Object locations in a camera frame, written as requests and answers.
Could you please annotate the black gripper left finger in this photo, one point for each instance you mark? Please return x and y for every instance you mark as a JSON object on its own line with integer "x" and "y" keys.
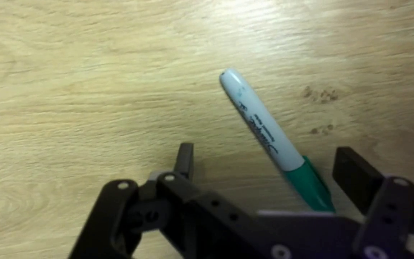
{"x": 184, "y": 161}

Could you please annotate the green capped white marker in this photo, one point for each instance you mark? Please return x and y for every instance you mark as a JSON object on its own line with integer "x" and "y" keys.
{"x": 295, "y": 169}

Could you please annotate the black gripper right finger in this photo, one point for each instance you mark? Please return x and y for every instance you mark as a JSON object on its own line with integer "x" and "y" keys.
{"x": 357, "y": 177}

